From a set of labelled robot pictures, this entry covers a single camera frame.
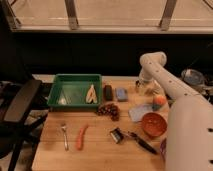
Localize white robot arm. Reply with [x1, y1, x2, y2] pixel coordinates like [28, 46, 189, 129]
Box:
[139, 52, 213, 171]

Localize small metal cup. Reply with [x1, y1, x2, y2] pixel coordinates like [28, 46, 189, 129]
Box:
[135, 80, 141, 92]

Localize light blue cloth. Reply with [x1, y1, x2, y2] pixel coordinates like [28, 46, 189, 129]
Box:
[128, 104, 152, 122]

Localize blue sponge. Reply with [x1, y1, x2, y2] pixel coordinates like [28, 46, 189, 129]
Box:
[115, 87, 128, 102]

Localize red heart-shaped bowl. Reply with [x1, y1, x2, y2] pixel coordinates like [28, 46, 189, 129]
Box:
[141, 112, 167, 138]

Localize dark brown block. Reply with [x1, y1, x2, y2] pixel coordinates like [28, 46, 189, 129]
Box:
[104, 85, 113, 101]

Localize bunch of dark grapes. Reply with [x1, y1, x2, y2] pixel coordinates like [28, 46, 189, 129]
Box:
[96, 103, 119, 121]

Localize purple plastic bowl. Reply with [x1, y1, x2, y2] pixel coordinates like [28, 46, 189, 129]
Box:
[160, 139, 166, 162]

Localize small black tin can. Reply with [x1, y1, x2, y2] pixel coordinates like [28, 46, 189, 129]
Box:
[110, 128, 124, 143]

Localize green plastic tray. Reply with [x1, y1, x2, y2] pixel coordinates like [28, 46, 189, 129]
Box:
[47, 74, 102, 109]

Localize orange carrot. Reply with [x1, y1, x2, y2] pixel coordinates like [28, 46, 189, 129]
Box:
[76, 124, 88, 150]

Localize metal fork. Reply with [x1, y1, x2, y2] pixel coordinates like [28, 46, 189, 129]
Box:
[61, 123, 69, 151]

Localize black office chair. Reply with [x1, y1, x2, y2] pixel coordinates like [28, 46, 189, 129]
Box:
[0, 80, 47, 171]

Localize black handled peeler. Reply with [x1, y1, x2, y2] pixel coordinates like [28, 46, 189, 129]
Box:
[125, 130, 159, 155]

